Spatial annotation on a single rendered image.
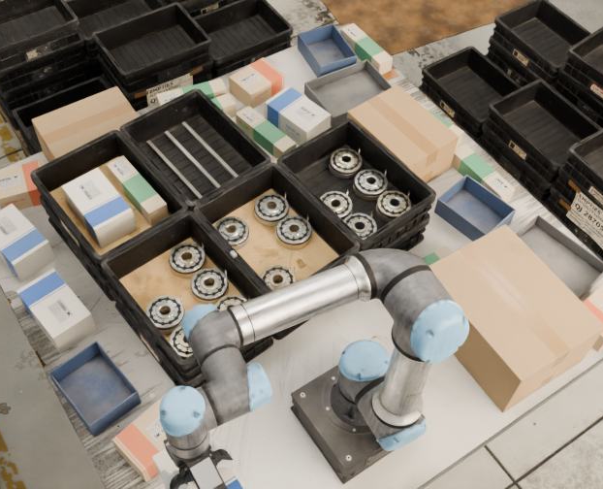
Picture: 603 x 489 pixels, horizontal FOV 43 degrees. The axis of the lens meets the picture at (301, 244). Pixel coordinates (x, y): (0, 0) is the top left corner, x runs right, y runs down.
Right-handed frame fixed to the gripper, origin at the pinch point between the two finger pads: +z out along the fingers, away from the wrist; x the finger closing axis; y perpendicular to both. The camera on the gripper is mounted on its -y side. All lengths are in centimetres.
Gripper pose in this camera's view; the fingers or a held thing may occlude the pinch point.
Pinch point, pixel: (204, 486)
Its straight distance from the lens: 162.2
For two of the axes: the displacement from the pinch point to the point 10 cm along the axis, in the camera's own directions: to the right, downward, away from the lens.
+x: -8.3, 4.4, -3.4
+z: -0.2, 5.9, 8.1
